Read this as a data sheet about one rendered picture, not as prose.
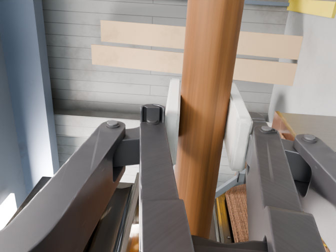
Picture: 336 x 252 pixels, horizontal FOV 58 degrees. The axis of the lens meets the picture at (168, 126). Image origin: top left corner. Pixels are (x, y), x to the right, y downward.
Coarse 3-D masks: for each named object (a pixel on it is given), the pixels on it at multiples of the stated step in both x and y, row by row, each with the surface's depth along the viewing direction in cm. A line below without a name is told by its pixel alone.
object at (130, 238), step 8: (136, 192) 175; (136, 200) 168; (136, 208) 166; (136, 216) 164; (128, 224) 152; (136, 224) 162; (128, 232) 147; (136, 232) 161; (128, 240) 143; (136, 240) 159; (128, 248) 142; (136, 248) 158
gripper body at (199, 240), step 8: (192, 240) 8; (200, 240) 8; (208, 240) 8; (256, 240) 8; (200, 248) 8; (208, 248) 8; (216, 248) 8; (224, 248) 8; (232, 248) 8; (240, 248) 8; (248, 248) 8; (256, 248) 8; (264, 248) 8
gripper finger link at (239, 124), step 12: (240, 96) 19; (228, 108) 18; (240, 108) 16; (228, 120) 18; (240, 120) 15; (228, 132) 18; (240, 132) 15; (228, 144) 17; (240, 144) 15; (228, 156) 17; (240, 156) 16; (240, 168) 16
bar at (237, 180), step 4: (244, 168) 120; (236, 172) 121; (240, 172) 118; (244, 172) 118; (236, 176) 120; (240, 176) 118; (228, 180) 122; (232, 180) 120; (236, 180) 120; (240, 180) 118; (224, 184) 122; (228, 184) 121; (232, 184) 121; (236, 184) 122; (240, 184) 121; (216, 188) 124; (220, 188) 122; (224, 188) 122; (228, 188) 122; (216, 192) 123; (220, 192) 123; (216, 196) 124
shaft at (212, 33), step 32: (192, 0) 16; (224, 0) 15; (192, 32) 16; (224, 32) 16; (192, 64) 17; (224, 64) 16; (192, 96) 17; (224, 96) 17; (192, 128) 18; (224, 128) 19; (192, 160) 19; (192, 192) 20; (192, 224) 21
